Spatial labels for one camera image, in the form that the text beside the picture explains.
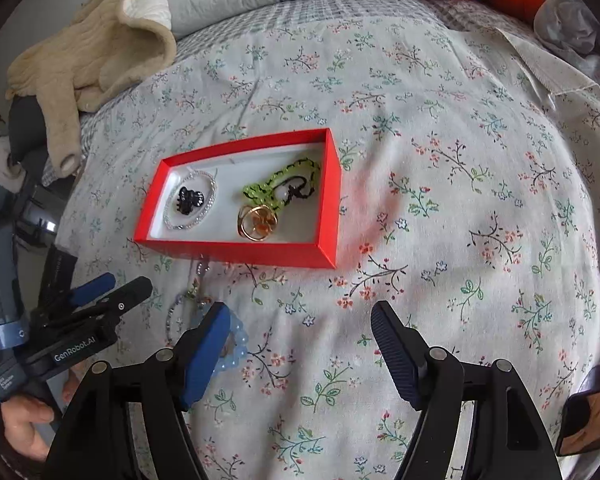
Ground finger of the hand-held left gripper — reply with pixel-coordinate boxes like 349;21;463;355
55;276;154;326
39;245;117;313

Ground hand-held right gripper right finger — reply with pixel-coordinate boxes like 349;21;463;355
370;301;564;480

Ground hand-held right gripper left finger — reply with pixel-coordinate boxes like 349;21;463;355
42;302;232;480

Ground light blue beaded bracelet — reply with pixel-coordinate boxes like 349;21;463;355
200;305;251;377

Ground red jewelry box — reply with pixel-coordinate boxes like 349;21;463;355
133;128;342;270

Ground person's left hand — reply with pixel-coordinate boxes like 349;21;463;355
0;370;83;462

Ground black hair claw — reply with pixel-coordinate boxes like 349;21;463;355
175;187;204;214

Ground rhinestone bangle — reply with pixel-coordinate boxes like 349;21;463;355
163;170;218;231

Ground floral bed sheet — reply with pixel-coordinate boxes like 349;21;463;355
55;0;600;480

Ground beige quilted jacket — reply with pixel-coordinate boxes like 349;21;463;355
5;0;178;176

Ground grey crumpled cloth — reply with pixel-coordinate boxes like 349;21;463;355
532;0;600;96

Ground dark beaded necklace with charm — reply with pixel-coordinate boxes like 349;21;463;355
164;257;216;351

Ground gold flower ring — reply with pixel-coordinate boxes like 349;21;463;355
237;204;281;242

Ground green beaded bracelet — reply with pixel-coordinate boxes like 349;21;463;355
242;157;322;211

